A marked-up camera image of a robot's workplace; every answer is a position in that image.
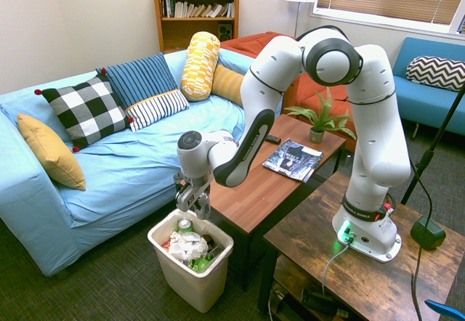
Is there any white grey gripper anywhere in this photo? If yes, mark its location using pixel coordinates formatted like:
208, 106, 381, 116
174, 176, 214, 216

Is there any beige plastic trash bin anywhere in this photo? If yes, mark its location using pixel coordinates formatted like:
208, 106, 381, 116
147, 208, 235, 314

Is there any crumpled white paper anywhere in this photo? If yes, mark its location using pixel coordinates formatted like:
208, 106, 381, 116
167, 230, 209, 262

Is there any brown wood coffee table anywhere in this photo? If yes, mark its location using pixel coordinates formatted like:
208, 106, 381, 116
175, 113, 347, 293

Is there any bright green crumpled wrapper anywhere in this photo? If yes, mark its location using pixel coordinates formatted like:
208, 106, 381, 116
190, 256, 212, 273

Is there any light blue sofa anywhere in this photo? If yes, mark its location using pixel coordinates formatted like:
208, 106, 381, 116
0, 48, 283, 277

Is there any dark cover magazine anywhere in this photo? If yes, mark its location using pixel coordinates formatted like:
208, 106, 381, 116
262, 138, 325, 184

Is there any orange striped pillow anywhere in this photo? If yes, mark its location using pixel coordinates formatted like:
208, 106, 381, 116
211, 63, 246, 107

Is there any blue striped pillow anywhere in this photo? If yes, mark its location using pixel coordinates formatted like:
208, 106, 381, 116
95, 52, 190, 133

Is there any yellow patterned bolster pillow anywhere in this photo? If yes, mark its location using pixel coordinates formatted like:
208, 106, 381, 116
180, 31, 222, 102

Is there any small potted fern plant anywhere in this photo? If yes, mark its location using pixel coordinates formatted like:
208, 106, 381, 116
283, 87, 357, 145

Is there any black white checkered pillow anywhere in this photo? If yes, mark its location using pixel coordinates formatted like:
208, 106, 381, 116
34, 68, 134, 153

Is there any orange tufted armchair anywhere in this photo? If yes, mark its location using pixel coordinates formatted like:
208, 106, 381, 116
219, 31, 359, 153

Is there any black power adapter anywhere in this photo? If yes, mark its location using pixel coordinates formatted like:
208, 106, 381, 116
301, 288, 341, 315

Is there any mustard yellow pillow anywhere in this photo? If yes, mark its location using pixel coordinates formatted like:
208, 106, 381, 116
17, 113, 87, 192

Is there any rustic dark wood table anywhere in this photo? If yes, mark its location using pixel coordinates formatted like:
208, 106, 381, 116
256, 170, 465, 321

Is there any row of paperback books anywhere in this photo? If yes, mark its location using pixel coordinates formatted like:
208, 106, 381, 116
161, 0, 236, 20

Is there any dark green box device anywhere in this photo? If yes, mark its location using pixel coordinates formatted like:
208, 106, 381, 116
410, 215, 448, 251

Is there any black tripod stand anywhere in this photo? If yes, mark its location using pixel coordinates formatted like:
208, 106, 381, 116
400, 84, 465, 206

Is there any teal blue bench sofa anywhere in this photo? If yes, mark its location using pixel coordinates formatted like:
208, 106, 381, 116
392, 36, 465, 137

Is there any blue black clamp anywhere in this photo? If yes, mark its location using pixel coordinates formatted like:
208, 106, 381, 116
424, 298, 465, 321

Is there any black white zigzag pillow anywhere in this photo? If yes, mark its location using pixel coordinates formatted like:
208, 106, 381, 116
405, 55, 465, 93

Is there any grey cable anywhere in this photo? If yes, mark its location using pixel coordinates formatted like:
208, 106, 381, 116
321, 238, 355, 297

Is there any black cable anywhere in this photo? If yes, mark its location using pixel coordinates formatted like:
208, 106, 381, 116
409, 155, 436, 321

